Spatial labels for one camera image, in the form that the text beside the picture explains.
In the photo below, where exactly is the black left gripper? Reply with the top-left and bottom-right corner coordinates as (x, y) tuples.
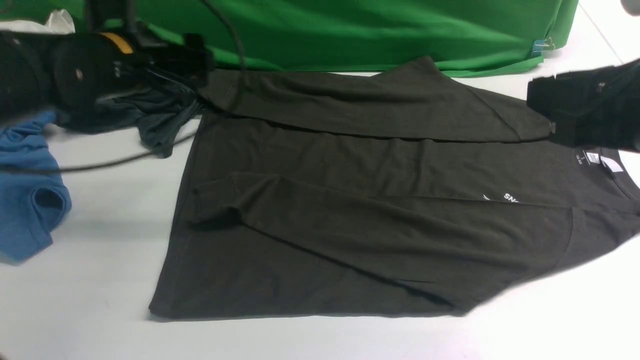
(131, 33), (214, 89)

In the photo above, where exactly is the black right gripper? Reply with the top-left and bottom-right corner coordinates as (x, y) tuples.
(526, 60), (640, 152)

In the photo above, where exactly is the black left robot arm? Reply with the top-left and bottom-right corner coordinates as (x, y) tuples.
(0, 28), (214, 128)

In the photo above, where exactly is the blue t-shirt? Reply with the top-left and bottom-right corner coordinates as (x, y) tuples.
(0, 111), (73, 264)

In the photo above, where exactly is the dark teal crumpled garment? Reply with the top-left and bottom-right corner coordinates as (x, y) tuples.
(57, 84), (202, 158)

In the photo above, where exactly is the blue binder clip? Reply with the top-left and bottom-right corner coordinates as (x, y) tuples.
(530, 37), (556, 58)

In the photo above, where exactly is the white crumpled garment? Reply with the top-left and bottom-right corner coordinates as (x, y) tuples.
(0, 9), (76, 35)

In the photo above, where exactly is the green backdrop cloth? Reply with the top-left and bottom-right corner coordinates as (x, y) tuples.
(0, 0), (579, 78)

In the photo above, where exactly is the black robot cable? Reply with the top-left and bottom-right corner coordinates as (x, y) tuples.
(0, 0), (248, 175)

